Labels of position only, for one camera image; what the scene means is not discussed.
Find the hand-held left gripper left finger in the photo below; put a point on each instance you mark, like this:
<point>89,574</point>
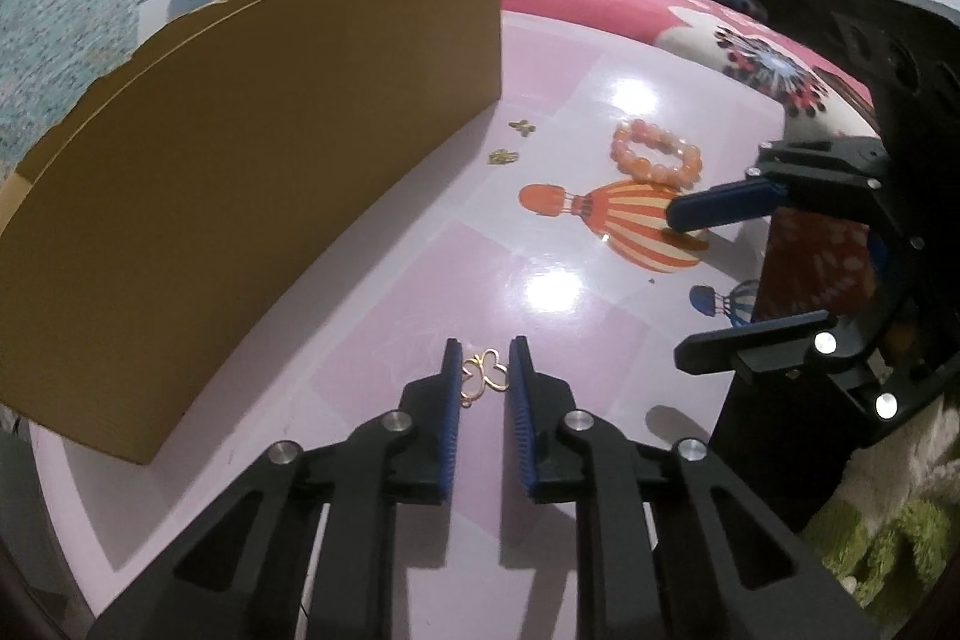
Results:
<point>448,422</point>

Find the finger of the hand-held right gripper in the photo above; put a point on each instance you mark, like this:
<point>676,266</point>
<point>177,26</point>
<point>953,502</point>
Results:
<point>750,344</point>
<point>720,206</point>

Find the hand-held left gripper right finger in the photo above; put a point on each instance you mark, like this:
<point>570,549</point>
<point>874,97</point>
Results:
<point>525,422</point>

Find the gold butterfly earring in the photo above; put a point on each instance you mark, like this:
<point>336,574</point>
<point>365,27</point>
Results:
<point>504,156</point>
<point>474,377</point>
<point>521,126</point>

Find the brown cardboard box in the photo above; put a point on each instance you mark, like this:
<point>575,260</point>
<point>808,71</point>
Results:
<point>225,197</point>

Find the green fluffy cloth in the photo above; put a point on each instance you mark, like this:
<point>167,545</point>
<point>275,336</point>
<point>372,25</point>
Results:
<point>885,535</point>

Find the teal floral hanging cloth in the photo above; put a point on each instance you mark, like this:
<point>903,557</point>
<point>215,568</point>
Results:
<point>75,10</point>

